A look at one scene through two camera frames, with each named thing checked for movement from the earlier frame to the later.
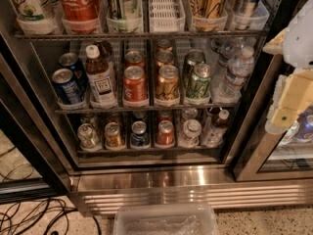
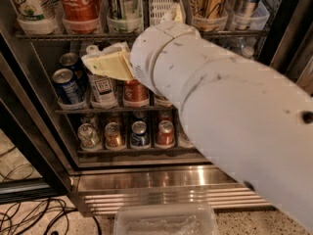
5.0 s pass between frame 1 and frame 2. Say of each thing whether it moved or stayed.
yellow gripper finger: moved
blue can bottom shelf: stayed
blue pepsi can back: stayed
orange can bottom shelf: stayed
